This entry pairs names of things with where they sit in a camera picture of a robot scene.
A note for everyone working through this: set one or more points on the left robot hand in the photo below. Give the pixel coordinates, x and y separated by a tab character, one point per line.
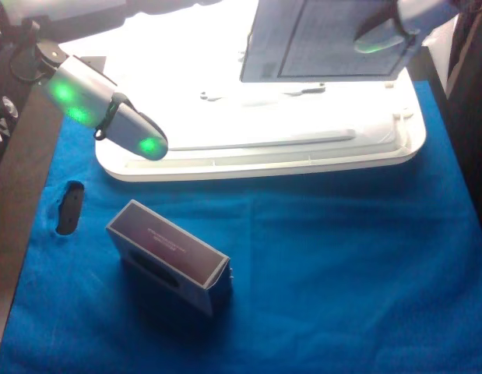
135	128

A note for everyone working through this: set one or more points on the maroon box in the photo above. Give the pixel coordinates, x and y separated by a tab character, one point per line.
166	241

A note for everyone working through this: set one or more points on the dark blue box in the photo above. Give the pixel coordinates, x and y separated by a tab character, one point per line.
322	39

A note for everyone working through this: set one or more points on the white plastic tray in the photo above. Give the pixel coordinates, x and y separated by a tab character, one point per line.
264	124

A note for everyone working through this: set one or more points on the blue cloth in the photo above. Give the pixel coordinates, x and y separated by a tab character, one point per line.
303	272

